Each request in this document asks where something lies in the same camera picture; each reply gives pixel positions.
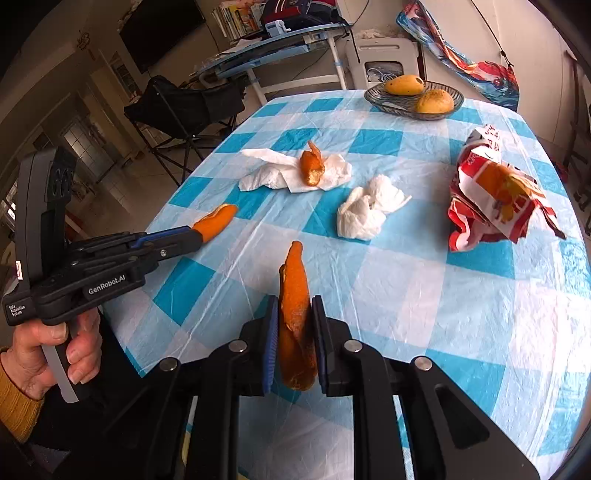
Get curled orange fruit peel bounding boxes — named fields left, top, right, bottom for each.
left=299, top=141, right=328, bottom=186

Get white plastic stool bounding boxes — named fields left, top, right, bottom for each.
left=345, top=38, right=421, bottom=90

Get person's dark clothing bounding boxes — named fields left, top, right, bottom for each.
left=0, top=397, right=195, bottom=480

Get colourful printed hanging bag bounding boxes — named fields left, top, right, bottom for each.
left=397, top=0, right=520, bottom=112

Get red crumpled snack bag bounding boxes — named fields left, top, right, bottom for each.
left=448, top=124, right=566, bottom=252

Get blue tilting study desk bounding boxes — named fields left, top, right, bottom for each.
left=191, top=21, right=356, bottom=107

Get crumpled white tissue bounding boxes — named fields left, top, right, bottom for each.
left=336, top=174, right=413, bottom=240

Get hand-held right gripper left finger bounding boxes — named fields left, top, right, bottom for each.
left=92, top=295, right=280, bottom=480

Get round yellow mango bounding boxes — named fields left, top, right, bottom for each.
left=416, top=89, right=455, bottom=114

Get person's left forearm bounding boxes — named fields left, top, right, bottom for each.
left=0, top=355, right=44, bottom=444

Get long yellow mango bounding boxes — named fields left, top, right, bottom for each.
left=384, top=75, right=426, bottom=96

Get person's left hand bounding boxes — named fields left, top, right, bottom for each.
left=0, top=307, right=103, bottom=402

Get dark blue red backpack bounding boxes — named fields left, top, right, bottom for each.
left=259, top=0, right=340, bottom=26

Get large orange fruit peel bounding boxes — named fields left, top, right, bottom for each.
left=277, top=241, right=319, bottom=391

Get small orange carrot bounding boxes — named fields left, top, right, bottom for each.
left=191, top=204, right=238, bottom=243

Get loose papers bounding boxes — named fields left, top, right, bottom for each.
left=203, top=39, right=259, bottom=65

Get blue checkered tablecloth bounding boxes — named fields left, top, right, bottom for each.
left=99, top=89, right=587, bottom=480

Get dark woven fruit bowl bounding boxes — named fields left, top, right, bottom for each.
left=364, top=79, right=465, bottom=120

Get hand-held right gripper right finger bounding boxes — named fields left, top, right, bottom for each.
left=311, top=295, right=541, bottom=480

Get black wall television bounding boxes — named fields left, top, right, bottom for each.
left=119, top=0, right=206, bottom=75

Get row of books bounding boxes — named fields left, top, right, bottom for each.
left=212, top=0, right=266, bottom=40

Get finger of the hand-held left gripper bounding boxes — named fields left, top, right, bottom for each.
left=78, top=231, right=205, bottom=278
left=74, top=226, right=194, bottom=259

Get black folding camp chair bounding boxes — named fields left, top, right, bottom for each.
left=124, top=75, right=245, bottom=185

